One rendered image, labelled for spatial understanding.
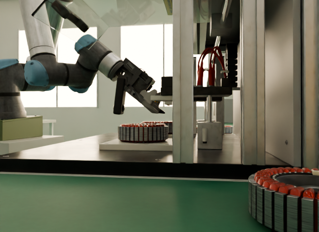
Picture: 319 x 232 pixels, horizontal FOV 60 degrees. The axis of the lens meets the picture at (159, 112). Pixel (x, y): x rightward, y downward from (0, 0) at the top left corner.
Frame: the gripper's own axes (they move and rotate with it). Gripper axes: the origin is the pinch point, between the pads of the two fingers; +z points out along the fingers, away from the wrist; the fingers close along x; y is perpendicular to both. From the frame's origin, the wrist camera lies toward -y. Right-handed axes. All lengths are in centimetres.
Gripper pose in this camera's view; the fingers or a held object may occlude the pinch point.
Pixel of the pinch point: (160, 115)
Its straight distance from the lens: 85.6
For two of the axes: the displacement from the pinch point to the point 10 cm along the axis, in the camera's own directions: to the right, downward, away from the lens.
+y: 6.3, -7.7, -0.8
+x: 1.4, 0.1, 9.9
